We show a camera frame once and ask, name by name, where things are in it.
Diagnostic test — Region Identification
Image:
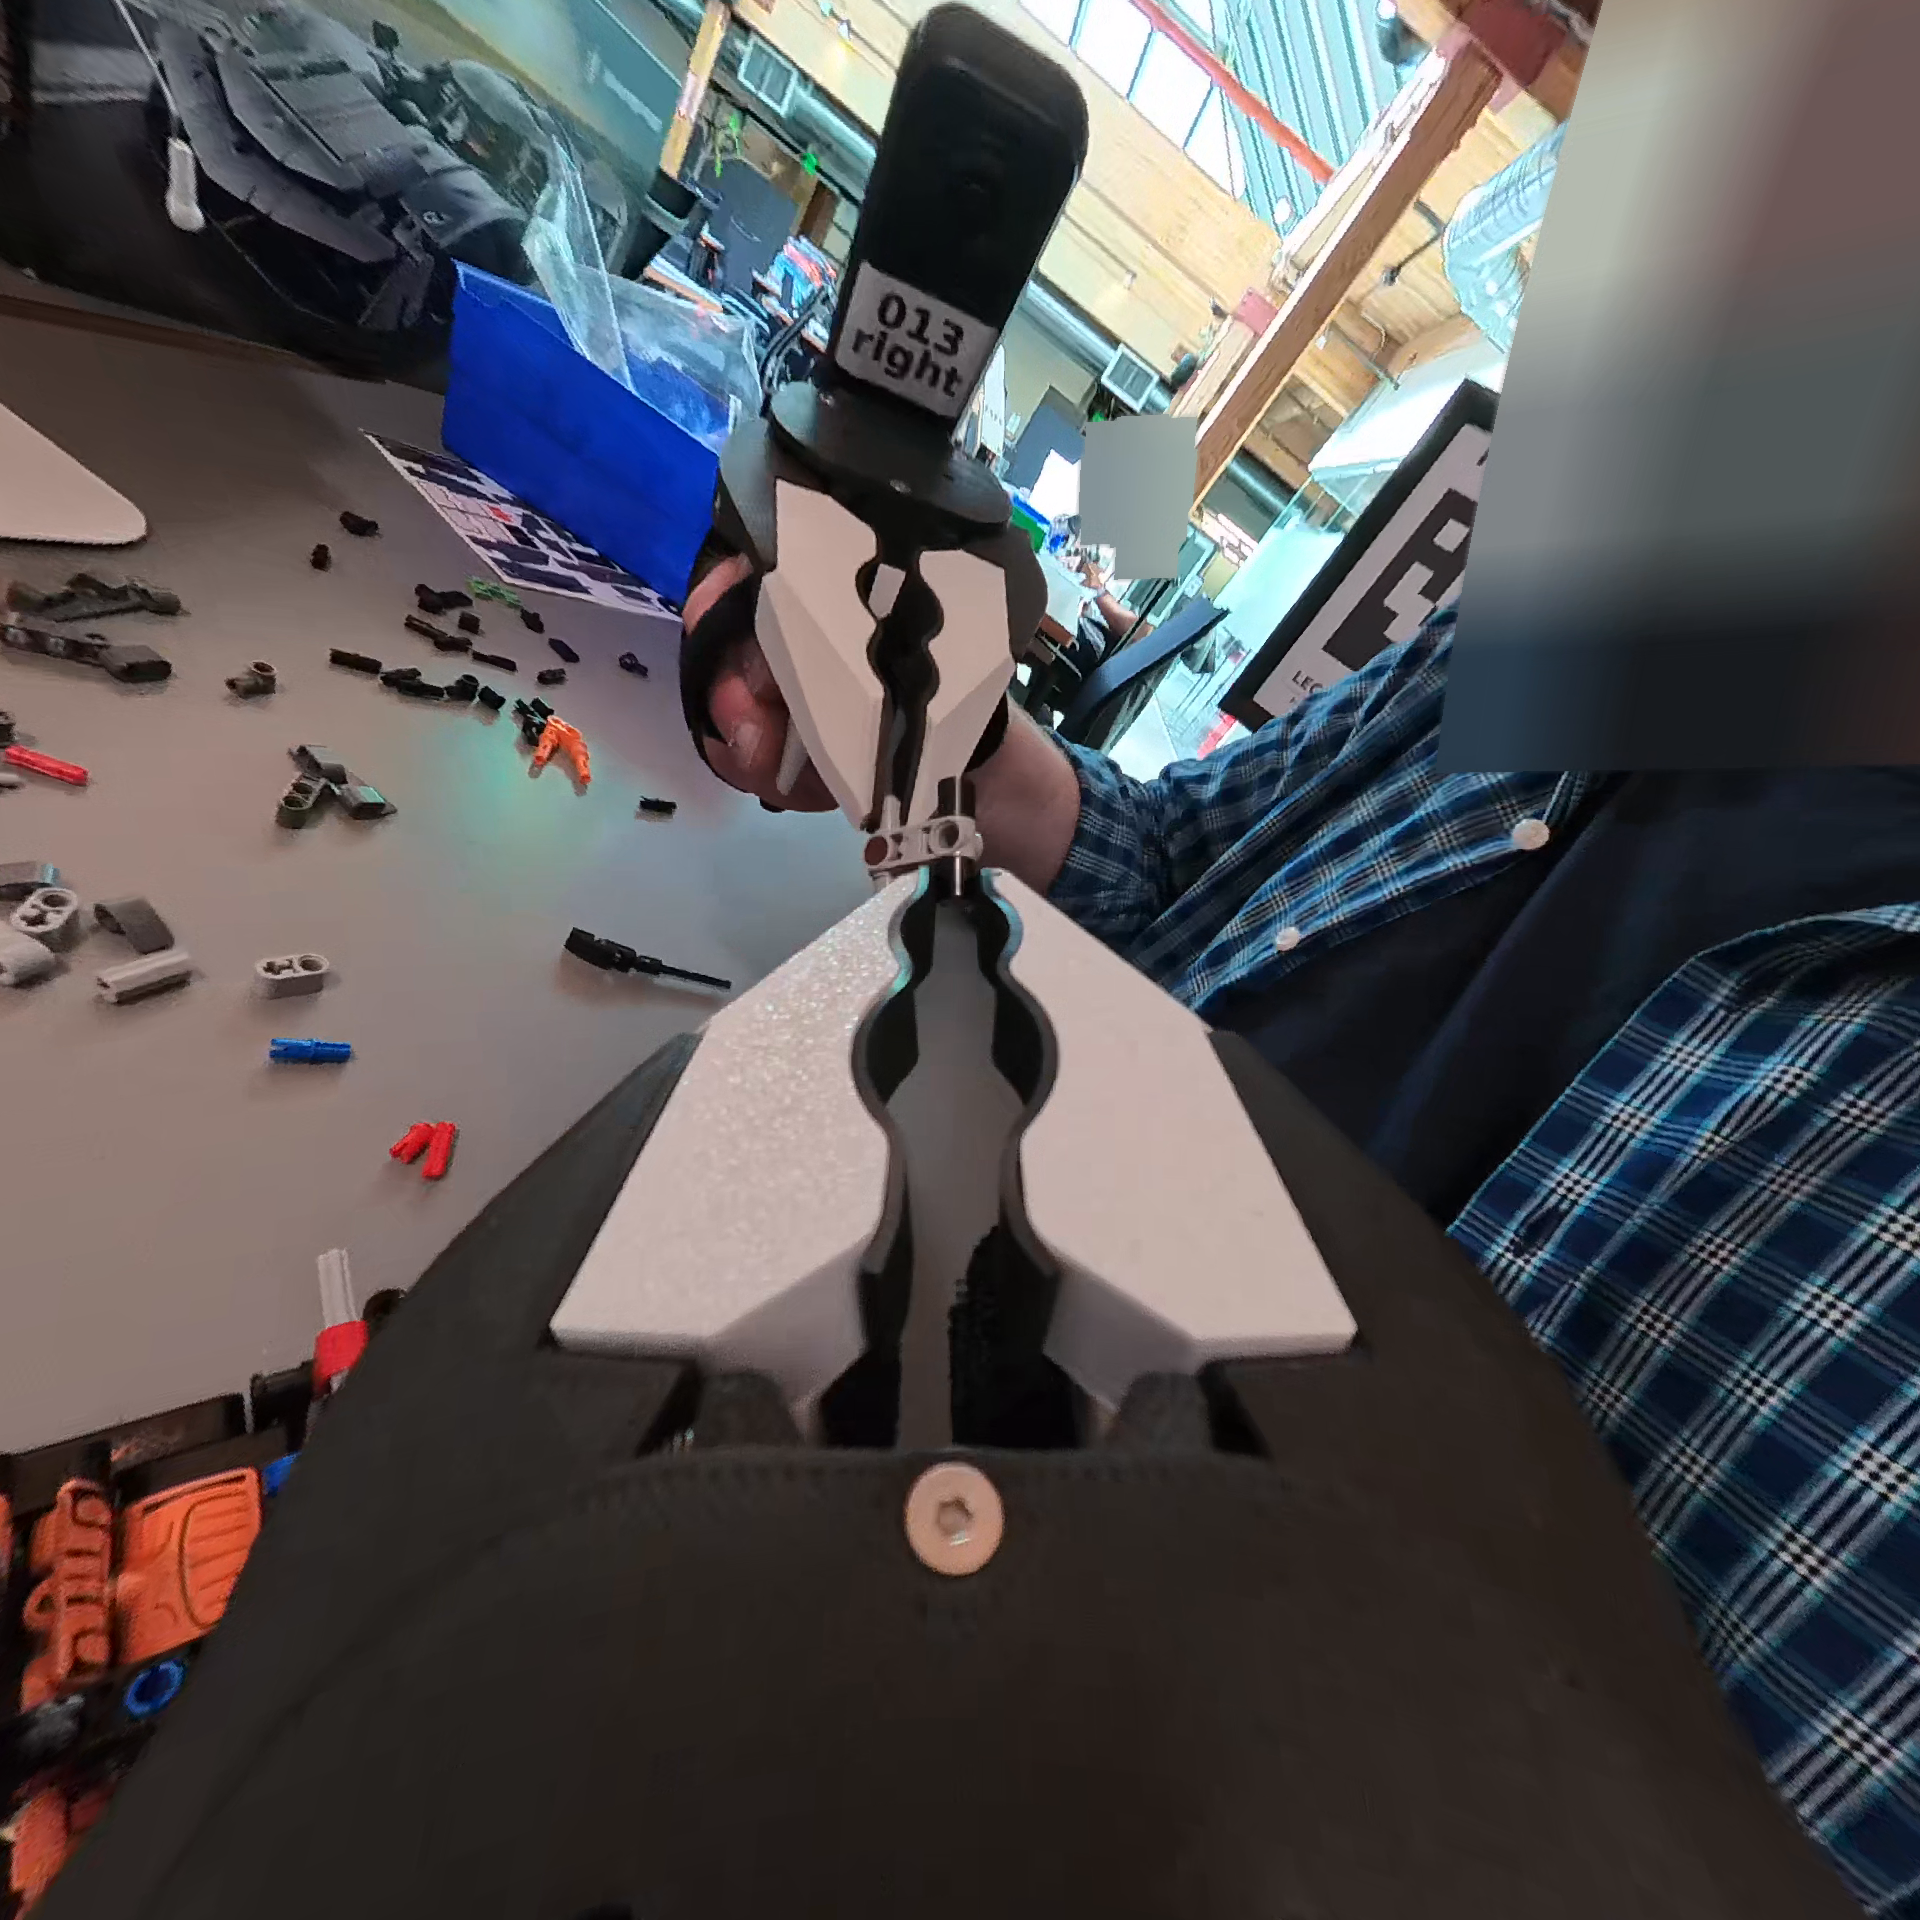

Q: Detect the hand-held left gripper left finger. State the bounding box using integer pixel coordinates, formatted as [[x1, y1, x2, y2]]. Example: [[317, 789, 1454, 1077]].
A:
[[545, 870, 922, 1452]]

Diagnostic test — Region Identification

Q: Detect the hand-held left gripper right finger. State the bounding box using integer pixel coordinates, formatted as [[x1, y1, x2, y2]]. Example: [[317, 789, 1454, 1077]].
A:
[[978, 870, 1362, 1425]]

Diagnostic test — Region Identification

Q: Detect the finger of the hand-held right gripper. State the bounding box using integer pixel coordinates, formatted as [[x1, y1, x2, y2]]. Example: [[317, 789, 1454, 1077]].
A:
[[753, 482, 912, 831], [897, 546, 1014, 831]]

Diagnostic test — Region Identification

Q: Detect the light grey connector assembly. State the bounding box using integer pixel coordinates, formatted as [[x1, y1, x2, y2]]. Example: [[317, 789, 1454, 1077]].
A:
[[858, 772, 986, 907]]

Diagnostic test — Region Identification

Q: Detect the orange and black lego model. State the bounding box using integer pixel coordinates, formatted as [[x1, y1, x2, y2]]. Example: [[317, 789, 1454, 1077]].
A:
[[0, 1242, 412, 1920]]

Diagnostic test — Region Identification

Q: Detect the person's right forearm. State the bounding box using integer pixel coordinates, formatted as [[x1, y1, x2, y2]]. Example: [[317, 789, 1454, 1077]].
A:
[[980, 604, 1602, 1022]]

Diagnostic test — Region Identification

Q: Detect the black lego axle connector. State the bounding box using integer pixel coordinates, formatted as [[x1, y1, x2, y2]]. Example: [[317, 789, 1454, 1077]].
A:
[[559, 926, 732, 991]]

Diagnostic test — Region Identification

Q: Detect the black construction set box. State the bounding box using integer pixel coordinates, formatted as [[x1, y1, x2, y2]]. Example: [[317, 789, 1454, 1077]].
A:
[[0, 0, 545, 338]]

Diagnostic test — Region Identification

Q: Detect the long black lego beam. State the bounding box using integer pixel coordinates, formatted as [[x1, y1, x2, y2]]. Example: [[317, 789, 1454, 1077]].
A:
[[0, 615, 173, 691], [9, 576, 185, 617]]

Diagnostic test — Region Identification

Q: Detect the person's right hand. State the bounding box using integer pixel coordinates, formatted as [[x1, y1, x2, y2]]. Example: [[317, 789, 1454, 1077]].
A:
[[695, 663, 843, 815]]

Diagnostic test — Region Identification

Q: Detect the blue plastic bin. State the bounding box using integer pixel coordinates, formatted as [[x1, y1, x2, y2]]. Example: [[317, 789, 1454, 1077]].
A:
[[438, 259, 743, 604]]

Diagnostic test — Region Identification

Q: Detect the printed instruction sheet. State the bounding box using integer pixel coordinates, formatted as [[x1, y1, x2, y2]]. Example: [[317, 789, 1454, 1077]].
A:
[[361, 429, 707, 624]]

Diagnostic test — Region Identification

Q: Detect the clear plastic bag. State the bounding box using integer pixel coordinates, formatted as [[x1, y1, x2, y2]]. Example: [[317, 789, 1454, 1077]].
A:
[[511, 138, 770, 436]]

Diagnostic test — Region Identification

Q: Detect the black framed marker board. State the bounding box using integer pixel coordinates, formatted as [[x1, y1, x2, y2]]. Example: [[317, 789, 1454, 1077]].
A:
[[1218, 376, 1506, 731]]

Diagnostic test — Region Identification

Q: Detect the scatter of small black pieces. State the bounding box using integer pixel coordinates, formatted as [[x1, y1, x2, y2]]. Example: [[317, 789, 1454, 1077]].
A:
[[303, 510, 652, 721]]

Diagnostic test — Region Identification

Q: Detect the person's torso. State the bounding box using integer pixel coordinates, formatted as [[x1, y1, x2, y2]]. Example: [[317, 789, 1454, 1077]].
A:
[[1241, 772, 1920, 1920]]

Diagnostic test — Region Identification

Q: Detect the white monitor stand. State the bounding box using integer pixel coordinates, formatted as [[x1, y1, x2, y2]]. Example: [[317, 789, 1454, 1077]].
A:
[[0, 402, 150, 546]]

